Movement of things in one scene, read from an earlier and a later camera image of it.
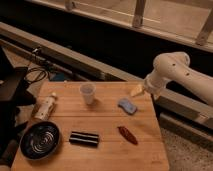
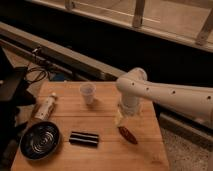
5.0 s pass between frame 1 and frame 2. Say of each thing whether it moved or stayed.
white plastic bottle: stayed
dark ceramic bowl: stayed
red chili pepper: stayed
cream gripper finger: moved
